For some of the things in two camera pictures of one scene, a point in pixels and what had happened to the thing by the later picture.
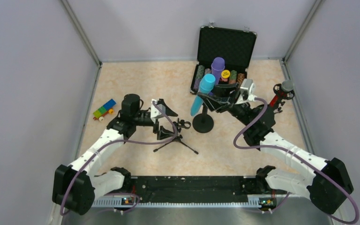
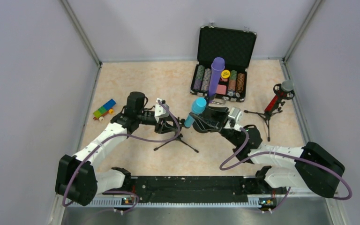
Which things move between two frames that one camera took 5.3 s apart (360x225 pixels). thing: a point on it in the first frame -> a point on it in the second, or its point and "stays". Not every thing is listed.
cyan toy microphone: x=206 y=84 -> x=198 y=107
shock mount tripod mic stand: x=277 y=89 stays
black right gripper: x=230 y=101 -> x=220 y=116
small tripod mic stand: x=179 y=125 stays
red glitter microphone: x=287 y=86 stays
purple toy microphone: x=217 y=65 stays
